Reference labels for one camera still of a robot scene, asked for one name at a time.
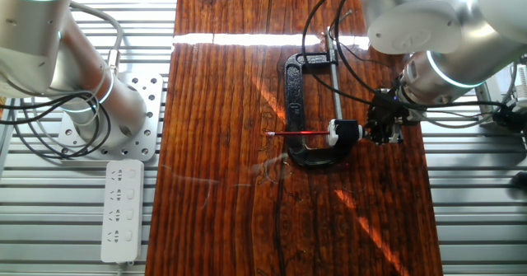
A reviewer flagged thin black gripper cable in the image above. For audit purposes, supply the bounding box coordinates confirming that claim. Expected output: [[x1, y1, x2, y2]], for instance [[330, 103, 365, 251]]
[[333, 0, 378, 94]]

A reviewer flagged thick black gripper cable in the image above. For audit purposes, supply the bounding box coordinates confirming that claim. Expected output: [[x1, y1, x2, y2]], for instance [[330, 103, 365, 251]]
[[301, 0, 376, 106]]

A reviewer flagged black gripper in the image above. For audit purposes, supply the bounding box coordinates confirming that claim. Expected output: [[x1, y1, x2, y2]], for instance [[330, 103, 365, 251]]
[[364, 88, 422, 146]]

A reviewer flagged red pencil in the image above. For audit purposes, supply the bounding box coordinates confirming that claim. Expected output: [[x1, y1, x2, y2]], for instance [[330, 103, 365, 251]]
[[265, 130, 331, 137]]

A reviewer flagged metal camera bracket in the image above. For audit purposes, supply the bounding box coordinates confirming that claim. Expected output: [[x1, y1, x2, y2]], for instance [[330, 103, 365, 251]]
[[475, 82, 527, 127]]

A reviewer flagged wooden board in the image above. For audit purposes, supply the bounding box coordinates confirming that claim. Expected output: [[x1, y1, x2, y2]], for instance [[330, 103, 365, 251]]
[[144, 0, 445, 276]]

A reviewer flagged black metal C-clamp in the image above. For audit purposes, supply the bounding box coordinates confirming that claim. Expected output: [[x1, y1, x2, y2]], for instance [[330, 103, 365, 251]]
[[283, 10, 359, 168]]

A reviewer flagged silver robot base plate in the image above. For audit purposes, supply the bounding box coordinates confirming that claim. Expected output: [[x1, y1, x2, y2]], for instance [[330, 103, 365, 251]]
[[57, 72, 165, 161]]

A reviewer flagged white power strip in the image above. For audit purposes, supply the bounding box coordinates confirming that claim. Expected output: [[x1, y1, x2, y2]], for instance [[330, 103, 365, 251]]
[[100, 159, 145, 264]]

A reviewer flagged black cable connector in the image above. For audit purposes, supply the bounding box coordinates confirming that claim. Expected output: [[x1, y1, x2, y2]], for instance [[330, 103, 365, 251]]
[[492, 105, 527, 133]]

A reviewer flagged black white pencil sharpener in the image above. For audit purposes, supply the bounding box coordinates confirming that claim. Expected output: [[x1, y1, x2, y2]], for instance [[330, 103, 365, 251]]
[[327, 118, 369, 147]]

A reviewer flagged grey base cable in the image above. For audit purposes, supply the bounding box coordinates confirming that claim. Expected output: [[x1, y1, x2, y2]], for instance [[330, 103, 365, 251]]
[[65, 0, 124, 76]]

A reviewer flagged black base cable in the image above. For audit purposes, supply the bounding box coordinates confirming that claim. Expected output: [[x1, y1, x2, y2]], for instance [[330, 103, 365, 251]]
[[0, 92, 113, 160]]

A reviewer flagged thin white base cable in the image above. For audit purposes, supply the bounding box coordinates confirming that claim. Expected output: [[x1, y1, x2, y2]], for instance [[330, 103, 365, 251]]
[[30, 63, 115, 145]]

